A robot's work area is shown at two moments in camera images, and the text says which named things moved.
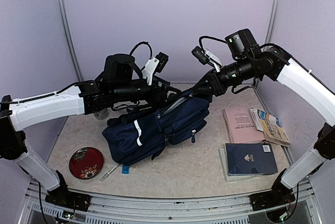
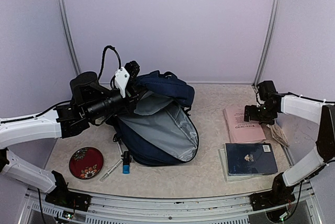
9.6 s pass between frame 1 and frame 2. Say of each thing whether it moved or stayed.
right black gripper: moved
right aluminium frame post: stayed
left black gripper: moved
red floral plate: stayed
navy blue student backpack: moved
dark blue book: stayed
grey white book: stayed
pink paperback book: stayed
